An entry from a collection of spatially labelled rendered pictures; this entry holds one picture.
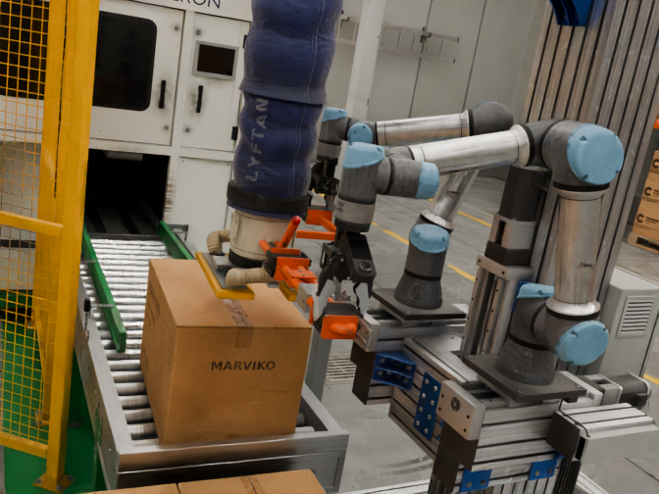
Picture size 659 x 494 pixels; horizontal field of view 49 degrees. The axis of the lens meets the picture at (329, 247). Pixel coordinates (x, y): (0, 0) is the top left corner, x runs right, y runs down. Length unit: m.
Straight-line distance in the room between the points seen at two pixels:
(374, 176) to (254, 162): 0.57
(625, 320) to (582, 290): 0.58
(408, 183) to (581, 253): 0.44
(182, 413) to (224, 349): 0.22
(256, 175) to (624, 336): 1.15
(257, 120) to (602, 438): 1.16
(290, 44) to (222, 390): 0.99
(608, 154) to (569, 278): 0.28
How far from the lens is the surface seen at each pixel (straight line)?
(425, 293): 2.18
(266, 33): 1.85
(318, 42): 1.85
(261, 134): 1.86
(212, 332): 2.05
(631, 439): 2.00
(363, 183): 1.37
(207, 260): 2.07
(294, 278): 1.65
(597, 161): 1.56
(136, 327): 3.05
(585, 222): 1.61
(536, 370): 1.83
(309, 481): 2.17
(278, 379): 2.17
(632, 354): 2.32
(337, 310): 1.45
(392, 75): 12.38
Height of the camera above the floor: 1.73
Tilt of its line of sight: 15 degrees down
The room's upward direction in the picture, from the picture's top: 10 degrees clockwise
